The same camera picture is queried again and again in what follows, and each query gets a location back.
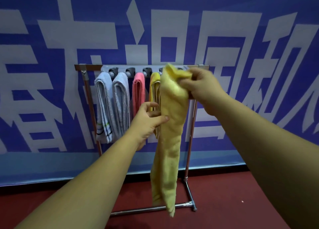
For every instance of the person's left forearm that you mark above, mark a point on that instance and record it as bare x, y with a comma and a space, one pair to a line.
79, 189

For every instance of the person's right hand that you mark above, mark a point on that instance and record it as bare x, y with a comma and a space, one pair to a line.
206, 89

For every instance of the pink towel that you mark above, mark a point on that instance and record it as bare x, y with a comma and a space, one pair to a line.
138, 92

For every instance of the plain light blue towel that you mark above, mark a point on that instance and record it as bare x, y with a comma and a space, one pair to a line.
122, 102

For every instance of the person's right forearm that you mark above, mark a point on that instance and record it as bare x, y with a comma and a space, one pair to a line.
271, 161

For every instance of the yellow towel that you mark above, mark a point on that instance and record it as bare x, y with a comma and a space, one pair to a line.
154, 87

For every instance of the pale green towel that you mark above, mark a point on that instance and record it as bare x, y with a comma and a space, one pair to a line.
169, 141

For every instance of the person's left hand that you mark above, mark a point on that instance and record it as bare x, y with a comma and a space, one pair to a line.
145, 126

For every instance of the grey plastic clip strip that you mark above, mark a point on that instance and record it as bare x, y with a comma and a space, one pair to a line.
124, 68

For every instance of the metal towel rack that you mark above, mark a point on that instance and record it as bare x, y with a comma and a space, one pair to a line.
89, 67

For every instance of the striped light blue towel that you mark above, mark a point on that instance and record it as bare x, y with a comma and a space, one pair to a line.
103, 104

